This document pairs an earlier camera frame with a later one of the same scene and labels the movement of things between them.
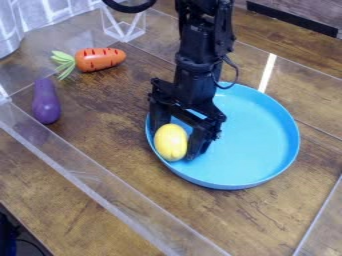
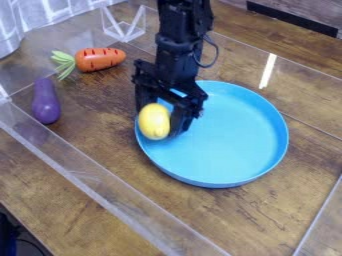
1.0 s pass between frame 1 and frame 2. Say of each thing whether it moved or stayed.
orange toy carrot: stayed
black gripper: moved
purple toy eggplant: stayed
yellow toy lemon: moved
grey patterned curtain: stayed
